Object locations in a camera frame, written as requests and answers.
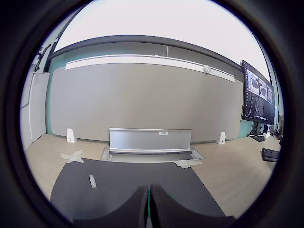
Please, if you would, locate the black computer monitor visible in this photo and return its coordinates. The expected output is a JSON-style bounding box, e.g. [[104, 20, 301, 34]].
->
[[241, 59, 276, 126]]

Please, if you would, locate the long white wall rail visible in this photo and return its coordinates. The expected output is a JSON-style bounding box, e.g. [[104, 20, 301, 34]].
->
[[65, 54, 236, 83]]

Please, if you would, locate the white power strip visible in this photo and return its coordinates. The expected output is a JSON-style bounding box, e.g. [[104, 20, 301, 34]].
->
[[251, 131, 272, 143]]

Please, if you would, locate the grey partition panel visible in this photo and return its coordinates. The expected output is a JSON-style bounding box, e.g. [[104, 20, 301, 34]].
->
[[50, 62, 245, 143]]

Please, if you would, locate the white cabinet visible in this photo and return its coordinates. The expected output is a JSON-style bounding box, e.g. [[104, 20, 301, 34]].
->
[[19, 72, 51, 151]]

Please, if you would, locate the dark grey mat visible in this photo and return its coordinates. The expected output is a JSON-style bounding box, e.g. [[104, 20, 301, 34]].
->
[[49, 158, 226, 220]]

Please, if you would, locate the white tape piece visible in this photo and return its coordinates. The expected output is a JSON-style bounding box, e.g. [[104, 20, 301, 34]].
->
[[59, 150, 85, 164], [173, 159, 205, 170]]

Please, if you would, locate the silver cable duct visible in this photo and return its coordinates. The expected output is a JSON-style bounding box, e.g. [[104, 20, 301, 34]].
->
[[100, 127, 205, 162]]

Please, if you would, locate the small white bracket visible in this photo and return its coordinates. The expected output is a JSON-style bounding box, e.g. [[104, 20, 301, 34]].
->
[[66, 128, 77, 143], [216, 132, 227, 145]]

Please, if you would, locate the black keyboard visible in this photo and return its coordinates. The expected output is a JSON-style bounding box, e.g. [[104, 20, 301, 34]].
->
[[261, 147, 281, 163]]

